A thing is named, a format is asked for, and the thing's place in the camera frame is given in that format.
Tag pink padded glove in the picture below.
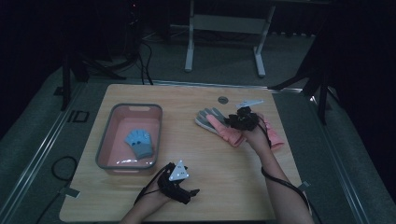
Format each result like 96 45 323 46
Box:
205 114 248 148
257 113 285 150

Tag grey tape piece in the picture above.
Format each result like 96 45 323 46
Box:
296 179 312 191
58 186 81 199

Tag pink basin with grey rim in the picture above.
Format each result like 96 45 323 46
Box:
95 103 163 175

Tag blue knitted glove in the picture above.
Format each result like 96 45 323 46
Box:
124 129 154 160

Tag metal floor rail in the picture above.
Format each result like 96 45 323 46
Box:
309 92 373 224
89 78 304 93
0 82 90 220

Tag black hanging cables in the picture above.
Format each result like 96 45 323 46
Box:
129 0 154 86

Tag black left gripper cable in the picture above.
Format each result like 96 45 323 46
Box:
133 162 176 206

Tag person's left hand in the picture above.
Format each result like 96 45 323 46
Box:
135 182 176 213

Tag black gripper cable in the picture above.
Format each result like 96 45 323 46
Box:
133 162 176 206
257 120 323 224

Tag black floor cable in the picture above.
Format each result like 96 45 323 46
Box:
35 155 79 224

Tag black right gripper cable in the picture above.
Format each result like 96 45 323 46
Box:
257 120 323 224

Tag person's right hand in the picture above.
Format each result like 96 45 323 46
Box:
242 123 273 156

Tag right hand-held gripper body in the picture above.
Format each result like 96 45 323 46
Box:
232 99 264 132

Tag white desk frame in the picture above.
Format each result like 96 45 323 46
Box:
184 0 277 78

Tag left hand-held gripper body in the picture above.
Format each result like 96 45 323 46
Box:
157 160 192 203

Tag black tripod stand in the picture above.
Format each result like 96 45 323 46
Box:
268 29 332 126
60 50 128 112

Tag grey glove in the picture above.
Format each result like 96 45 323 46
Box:
194 106 229 135

